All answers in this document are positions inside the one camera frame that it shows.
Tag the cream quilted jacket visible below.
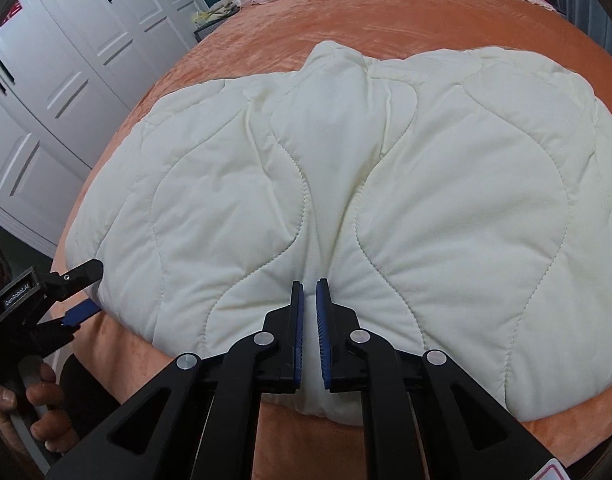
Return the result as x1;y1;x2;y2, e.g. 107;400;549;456
64;41;612;425

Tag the person's left hand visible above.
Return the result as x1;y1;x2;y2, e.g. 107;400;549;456
0;361;80;461

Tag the white wardrobe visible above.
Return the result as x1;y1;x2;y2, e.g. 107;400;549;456
0;0;204;256

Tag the dark nightstand with clutter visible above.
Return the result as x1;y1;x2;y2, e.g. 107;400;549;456
192;0;241;44

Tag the orange plush bedspread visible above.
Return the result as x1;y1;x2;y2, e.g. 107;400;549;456
53;0;612;478

